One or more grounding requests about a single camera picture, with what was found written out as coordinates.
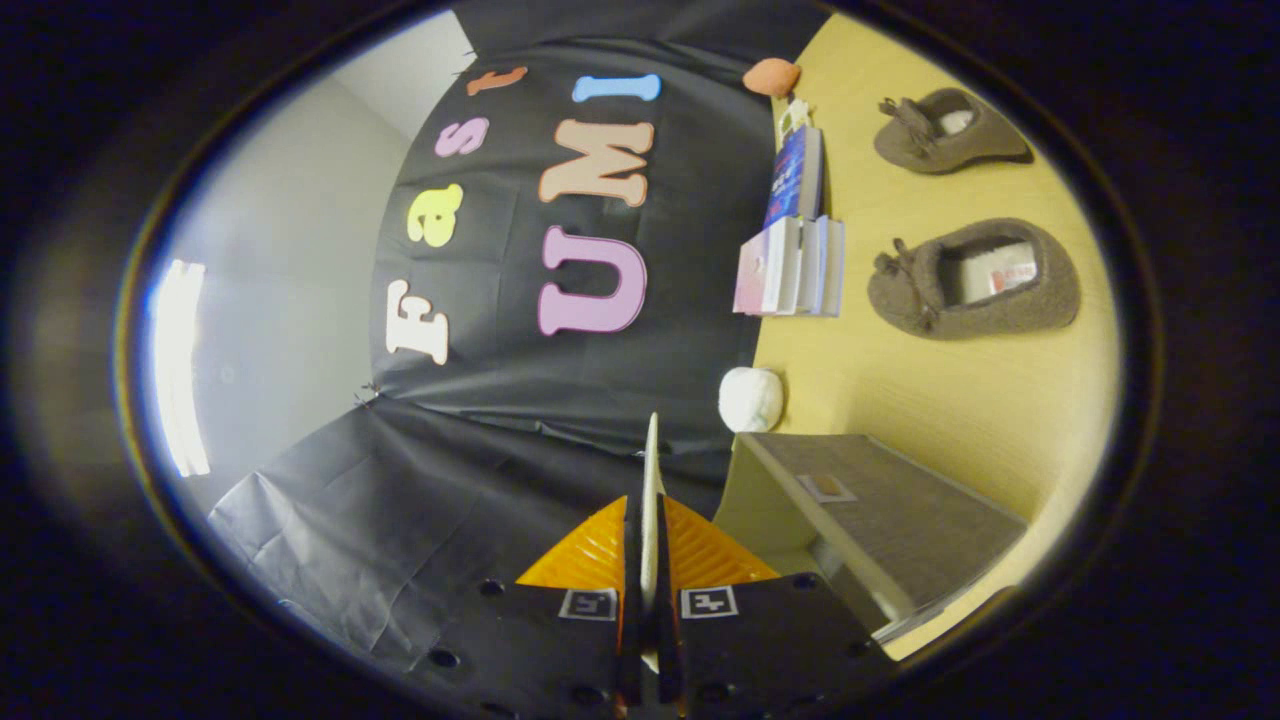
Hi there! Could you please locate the white book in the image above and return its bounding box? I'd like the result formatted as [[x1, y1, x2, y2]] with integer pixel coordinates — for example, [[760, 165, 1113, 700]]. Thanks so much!
[[762, 216, 805, 317]]

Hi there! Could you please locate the dark blue book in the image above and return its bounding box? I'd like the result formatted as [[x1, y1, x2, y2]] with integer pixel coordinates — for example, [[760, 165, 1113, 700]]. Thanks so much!
[[763, 124, 825, 231]]

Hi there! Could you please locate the pale blue book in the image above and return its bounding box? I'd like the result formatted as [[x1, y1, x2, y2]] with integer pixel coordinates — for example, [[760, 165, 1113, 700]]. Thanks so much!
[[798, 215, 847, 319]]

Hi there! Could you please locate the pink cover book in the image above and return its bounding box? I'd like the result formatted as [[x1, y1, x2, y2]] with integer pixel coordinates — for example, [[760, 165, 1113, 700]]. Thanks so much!
[[733, 222, 779, 316]]

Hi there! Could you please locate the white fuzzy ball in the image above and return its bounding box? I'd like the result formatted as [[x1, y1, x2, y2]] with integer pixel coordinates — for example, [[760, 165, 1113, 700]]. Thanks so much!
[[718, 366, 786, 434]]

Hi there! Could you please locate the orange sponge lump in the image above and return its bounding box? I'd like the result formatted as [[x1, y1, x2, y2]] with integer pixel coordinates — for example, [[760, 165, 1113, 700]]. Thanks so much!
[[742, 57, 803, 99]]

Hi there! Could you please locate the black backdrop cloth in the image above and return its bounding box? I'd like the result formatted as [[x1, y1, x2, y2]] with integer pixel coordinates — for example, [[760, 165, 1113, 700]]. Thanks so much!
[[208, 0, 833, 673]]

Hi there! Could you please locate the grey fleece moccasin shoe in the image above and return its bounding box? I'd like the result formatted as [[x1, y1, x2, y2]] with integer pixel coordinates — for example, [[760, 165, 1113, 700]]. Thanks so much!
[[873, 88, 1034, 176], [867, 218, 1082, 341]]

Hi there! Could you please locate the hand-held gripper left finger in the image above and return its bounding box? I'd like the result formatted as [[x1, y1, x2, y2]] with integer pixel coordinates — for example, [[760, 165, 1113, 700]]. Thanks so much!
[[408, 412, 655, 720]]

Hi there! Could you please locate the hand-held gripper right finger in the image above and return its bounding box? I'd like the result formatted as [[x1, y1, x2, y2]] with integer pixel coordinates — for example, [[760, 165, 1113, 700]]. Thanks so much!
[[650, 412, 903, 720]]

